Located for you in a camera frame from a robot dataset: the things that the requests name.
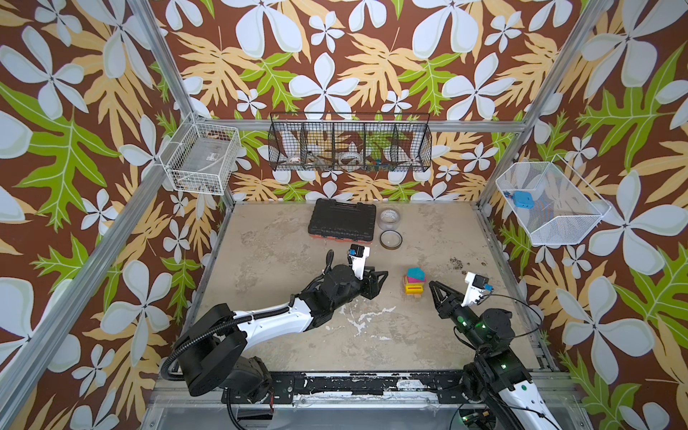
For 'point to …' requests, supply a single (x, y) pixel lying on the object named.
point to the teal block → (416, 273)
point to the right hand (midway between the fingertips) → (429, 285)
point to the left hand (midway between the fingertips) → (381, 268)
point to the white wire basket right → (554, 202)
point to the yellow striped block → (415, 288)
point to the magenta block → (411, 279)
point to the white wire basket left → (202, 157)
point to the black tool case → (340, 221)
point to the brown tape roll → (391, 239)
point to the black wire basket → (305, 141)
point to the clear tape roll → (389, 219)
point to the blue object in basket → (523, 199)
